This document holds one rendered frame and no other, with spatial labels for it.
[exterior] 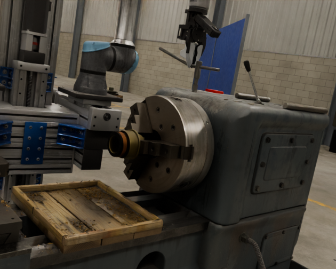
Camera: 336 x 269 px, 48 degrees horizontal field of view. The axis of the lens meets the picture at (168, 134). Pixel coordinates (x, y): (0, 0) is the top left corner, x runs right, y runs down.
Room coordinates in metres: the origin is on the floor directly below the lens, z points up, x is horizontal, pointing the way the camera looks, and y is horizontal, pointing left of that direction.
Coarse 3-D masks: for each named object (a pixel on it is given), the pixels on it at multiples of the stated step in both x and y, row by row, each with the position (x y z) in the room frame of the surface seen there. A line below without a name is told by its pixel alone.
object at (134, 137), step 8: (112, 136) 1.09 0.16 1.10; (120, 136) 1.07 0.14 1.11; (128, 136) 1.08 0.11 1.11; (136, 136) 1.10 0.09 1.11; (112, 144) 1.11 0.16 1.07; (120, 144) 1.06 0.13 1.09; (128, 144) 1.08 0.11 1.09; (136, 144) 1.09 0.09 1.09; (112, 152) 1.09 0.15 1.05; (120, 152) 1.06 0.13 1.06; (128, 152) 1.07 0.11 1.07; (136, 152) 1.09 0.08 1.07
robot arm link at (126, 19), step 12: (120, 0) 1.77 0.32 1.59; (132, 0) 1.76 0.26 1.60; (120, 12) 1.76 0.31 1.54; (132, 12) 1.77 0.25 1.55; (120, 24) 1.76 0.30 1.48; (132, 24) 1.77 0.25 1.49; (120, 36) 1.75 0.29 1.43; (132, 36) 1.78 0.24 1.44; (120, 48) 1.74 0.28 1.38; (132, 48) 1.77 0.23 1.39; (120, 60) 1.72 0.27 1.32; (132, 60) 1.77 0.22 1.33; (120, 72) 1.77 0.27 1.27
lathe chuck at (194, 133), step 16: (160, 96) 1.18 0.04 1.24; (160, 112) 1.17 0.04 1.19; (176, 112) 1.12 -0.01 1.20; (192, 112) 1.15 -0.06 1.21; (160, 128) 1.16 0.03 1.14; (176, 128) 1.11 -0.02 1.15; (192, 128) 1.10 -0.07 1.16; (192, 144) 1.08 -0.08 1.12; (160, 160) 1.14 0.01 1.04; (176, 160) 1.09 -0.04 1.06; (192, 160) 1.09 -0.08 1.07; (144, 176) 1.19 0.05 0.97; (160, 176) 1.13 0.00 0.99; (176, 176) 1.08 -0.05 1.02; (192, 176) 1.11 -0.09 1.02; (160, 192) 1.12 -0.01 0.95
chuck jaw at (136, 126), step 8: (136, 104) 1.20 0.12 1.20; (144, 104) 1.22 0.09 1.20; (136, 112) 1.19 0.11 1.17; (144, 112) 1.20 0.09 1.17; (128, 120) 1.19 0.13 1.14; (136, 120) 1.16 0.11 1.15; (144, 120) 1.18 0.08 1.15; (128, 128) 1.15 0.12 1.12; (136, 128) 1.14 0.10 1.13; (144, 128) 1.17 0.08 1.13; (152, 128) 1.19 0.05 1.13; (144, 136) 1.19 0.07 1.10
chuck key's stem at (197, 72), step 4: (196, 64) 1.40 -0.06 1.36; (200, 64) 1.39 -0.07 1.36; (196, 68) 1.40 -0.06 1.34; (196, 72) 1.39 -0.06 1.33; (200, 72) 1.40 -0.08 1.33; (196, 76) 1.39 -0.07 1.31; (196, 80) 1.40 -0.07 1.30; (196, 84) 1.40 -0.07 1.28; (196, 88) 1.40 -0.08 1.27; (196, 92) 1.40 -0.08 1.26
